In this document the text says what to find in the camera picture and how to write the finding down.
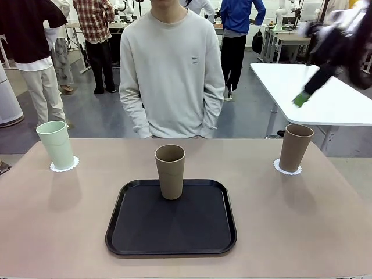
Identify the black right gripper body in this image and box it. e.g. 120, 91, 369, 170
309, 24, 367, 67

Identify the brown cup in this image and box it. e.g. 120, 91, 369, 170
279, 124, 314, 172
154, 144, 186, 201

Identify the white scalloped paper coaster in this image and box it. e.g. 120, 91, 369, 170
273, 158, 303, 176
49, 156, 80, 173

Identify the light green cup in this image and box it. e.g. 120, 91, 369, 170
35, 120, 76, 170

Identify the person's left forearm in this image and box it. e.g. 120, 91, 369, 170
200, 90, 226, 139

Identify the person's right forearm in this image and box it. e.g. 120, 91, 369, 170
119, 92, 152, 140

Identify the large white table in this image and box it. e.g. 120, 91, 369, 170
249, 62, 372, 146

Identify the person in cream top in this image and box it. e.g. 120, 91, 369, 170
321, 0, 349, 18

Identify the grey metal desk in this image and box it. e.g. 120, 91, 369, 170
261, 24, 313, 63

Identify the black backpack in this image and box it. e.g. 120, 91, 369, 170
251, 28, 264, 53

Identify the person in blue jacket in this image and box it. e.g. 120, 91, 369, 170
220, 0, 267, 101

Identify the person in white shirt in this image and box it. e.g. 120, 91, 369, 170
185, 0, 216, 23

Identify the person in grey sweatshirt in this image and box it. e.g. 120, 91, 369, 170
119, 0, 226, 140

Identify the black plastic tray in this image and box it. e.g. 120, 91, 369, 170
105, 179, 238, 256

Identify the person in plaid shirt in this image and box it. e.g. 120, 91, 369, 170
72, 0, 117, 94

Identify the person in marbled grey trousers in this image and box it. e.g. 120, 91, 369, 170
43, 0, 75, 94

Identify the person in black shirt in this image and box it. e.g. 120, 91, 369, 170
0, 0, 70, 131

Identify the white cylindrical pedestal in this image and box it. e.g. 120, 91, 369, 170
0, 62, 24, 126

